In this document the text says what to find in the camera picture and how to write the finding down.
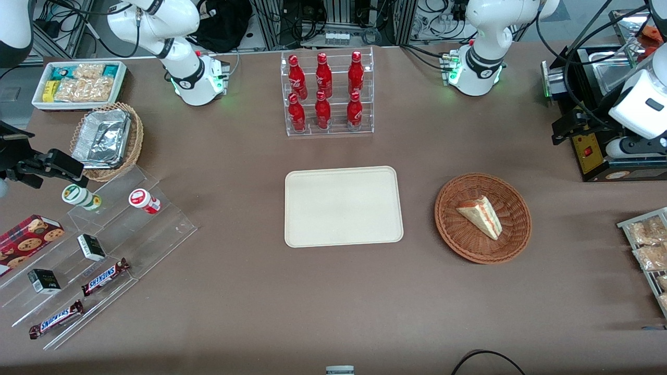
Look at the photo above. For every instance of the black food warmer cabinet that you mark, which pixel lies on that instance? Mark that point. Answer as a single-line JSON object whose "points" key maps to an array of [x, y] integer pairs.
{"points": [[599, 161]]}

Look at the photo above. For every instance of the triangular sandwich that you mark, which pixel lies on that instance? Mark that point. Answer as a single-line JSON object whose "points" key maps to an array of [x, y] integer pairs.
{"points": [[482, 216]]}

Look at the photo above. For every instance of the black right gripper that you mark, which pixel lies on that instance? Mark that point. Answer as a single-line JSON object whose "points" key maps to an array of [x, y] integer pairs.
{"points": [[11, 156]]}

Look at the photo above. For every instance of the cream rectangular tray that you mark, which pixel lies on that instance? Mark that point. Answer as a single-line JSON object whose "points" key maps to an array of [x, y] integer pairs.
{"points": [[344, 205]]}

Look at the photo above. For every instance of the round brown wicker basket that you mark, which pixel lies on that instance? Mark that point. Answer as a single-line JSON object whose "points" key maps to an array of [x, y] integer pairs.
{"points": [[469, 245]]}

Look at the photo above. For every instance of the clear bag of crackers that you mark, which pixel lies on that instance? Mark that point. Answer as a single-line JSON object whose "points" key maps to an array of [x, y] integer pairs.
{"points": [[89, 70], [83, 91]]}

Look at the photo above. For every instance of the steel display cabinet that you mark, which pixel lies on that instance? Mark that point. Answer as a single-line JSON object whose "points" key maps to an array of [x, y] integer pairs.
{"points": [[625, 26]]}

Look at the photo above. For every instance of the clear bag of fried snack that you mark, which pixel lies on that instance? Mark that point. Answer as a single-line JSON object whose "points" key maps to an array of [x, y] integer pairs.
{"points": [[646, 232], [663, 301], [652, 258], [662, 282]]}

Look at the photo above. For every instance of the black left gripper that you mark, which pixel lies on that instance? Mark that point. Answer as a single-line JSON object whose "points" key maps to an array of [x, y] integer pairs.
{"points": [[595, 115]]}

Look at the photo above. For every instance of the clear acrylic stepped shelf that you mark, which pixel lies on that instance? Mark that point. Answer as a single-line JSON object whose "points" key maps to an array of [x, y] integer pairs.
{"points": [[151, 234]]}

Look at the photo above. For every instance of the yellow snack pack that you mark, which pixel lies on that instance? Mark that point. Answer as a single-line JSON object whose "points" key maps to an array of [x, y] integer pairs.
{"points": [[50, 91]]}

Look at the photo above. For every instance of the red cola bottle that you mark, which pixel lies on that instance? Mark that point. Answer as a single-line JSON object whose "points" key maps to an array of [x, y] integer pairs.
{"points": [[356, 73], [297, 115], [322, 113], [323, 75], [296, 75], [354, 113]]}

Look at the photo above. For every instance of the red lid cup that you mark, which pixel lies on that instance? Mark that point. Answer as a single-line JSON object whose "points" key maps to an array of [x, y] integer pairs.
{"points": [[143, 200]]}

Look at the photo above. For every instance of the red tartan cookie box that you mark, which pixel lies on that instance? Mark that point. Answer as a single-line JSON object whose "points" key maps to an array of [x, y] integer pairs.
{"points": [[26, 239]]}

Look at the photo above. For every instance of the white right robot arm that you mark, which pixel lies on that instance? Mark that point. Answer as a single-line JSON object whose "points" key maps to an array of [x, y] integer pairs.
{"points": [[182, 78]]}

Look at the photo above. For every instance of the green lid cup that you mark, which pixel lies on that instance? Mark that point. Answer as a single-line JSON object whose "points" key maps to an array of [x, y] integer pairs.
{"points": [[78, 196]]}

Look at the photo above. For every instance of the white power strip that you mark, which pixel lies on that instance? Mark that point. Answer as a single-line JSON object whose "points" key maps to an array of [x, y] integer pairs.
{"points": [[336, 37]]}

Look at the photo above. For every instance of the Snickers bar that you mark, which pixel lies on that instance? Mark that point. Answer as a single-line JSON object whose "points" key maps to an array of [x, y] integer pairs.
{"points": [[54, 319], [104, 277]]}

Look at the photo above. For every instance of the white rectangular snack bin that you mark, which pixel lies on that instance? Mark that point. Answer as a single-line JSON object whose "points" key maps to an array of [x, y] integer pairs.
{"points": [[39, 101]]}

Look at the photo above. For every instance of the tray of packaged pastries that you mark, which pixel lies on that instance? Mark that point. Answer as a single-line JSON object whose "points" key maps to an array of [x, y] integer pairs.
{"points": [[625, 224]]}

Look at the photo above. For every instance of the aluminium foil tray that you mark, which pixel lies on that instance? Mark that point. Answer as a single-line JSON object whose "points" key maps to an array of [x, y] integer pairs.
{"points": [[101, 138]]}

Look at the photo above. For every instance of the small black box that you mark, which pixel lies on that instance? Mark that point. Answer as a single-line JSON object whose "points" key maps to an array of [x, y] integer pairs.
{"points": [[44, 281], [91, 247]]}

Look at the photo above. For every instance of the clear acrylic bottle rack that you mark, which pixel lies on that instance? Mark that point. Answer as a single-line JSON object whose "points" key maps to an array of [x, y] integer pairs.
{"points": [[338, 130]]}

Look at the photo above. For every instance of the small grey white device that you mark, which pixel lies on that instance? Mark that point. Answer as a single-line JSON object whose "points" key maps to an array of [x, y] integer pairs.
{"points": [[340, 370]]}

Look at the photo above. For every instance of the black bag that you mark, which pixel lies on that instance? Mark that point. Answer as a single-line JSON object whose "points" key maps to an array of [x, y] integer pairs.
{"points": [[224, 23]]}

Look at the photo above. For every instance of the oval tan wicker basket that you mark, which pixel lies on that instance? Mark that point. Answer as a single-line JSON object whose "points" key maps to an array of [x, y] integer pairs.
{"points": [[134, 140]]}

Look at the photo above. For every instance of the teal snack pack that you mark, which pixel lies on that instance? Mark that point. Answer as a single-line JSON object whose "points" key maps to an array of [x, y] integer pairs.
{"points": [[61, 73], [111, 70]]}

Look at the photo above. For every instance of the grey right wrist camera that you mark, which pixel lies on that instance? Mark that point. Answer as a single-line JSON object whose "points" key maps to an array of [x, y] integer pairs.
{"points": [[2, 188]]}

